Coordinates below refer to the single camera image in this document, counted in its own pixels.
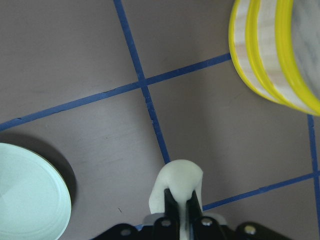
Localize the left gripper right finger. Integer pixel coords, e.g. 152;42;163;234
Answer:
186;190;220;240

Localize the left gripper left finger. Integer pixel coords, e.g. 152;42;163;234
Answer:
163;188;180;240

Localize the white bun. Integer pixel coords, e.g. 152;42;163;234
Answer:
148;159;203;240

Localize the yellow steamer layer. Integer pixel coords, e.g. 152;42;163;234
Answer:
245;0;320;116
228;0;283;105

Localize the pale green plate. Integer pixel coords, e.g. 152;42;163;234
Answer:
0;143;72;240

